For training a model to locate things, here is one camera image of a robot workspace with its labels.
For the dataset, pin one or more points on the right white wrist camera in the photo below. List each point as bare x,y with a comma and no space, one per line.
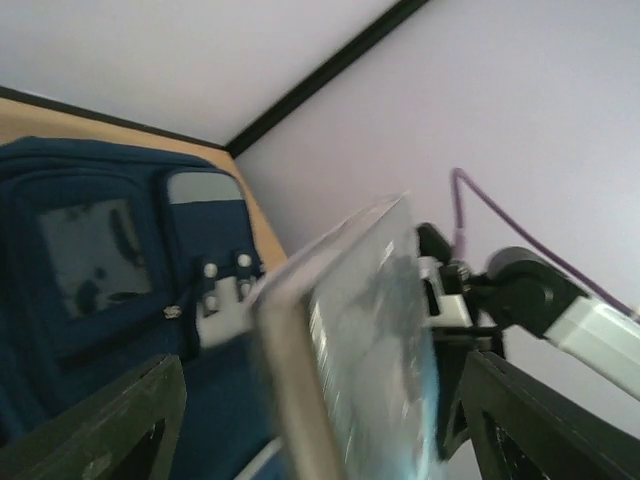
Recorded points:
446,306

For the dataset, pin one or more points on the black enclosure frame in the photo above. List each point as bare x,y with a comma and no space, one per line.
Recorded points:
305,89

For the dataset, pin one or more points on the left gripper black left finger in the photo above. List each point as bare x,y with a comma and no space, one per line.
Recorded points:
127,430

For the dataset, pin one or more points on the dark blue paperback book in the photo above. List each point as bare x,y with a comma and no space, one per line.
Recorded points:
346,357

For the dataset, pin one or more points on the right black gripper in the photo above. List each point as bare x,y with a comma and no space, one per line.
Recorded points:
453,345

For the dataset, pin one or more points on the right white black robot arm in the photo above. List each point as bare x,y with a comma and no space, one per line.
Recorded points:
519,288

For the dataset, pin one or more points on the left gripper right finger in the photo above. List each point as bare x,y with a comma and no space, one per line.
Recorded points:
522,429

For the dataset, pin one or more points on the navy blue school backpack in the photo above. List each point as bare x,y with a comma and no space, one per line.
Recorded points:
112,254

